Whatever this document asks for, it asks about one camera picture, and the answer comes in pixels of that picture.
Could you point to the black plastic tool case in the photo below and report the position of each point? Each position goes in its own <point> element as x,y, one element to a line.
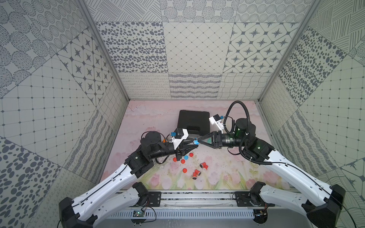
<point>196,122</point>

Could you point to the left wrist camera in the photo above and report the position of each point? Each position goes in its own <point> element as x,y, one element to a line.
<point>178,136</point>

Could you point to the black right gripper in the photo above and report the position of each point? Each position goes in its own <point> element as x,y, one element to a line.
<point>216,137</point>

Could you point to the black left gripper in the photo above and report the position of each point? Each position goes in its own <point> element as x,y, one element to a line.
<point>179,148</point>

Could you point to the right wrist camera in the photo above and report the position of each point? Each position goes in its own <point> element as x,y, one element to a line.
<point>217,120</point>

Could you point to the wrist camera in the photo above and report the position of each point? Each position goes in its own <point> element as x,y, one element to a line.
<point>217,120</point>
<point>178,136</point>

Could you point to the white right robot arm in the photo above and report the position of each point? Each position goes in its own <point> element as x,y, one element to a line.
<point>320,202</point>

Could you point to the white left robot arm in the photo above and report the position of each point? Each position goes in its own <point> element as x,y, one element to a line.
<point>121,189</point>

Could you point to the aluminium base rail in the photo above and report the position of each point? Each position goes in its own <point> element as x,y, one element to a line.
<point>198,205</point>

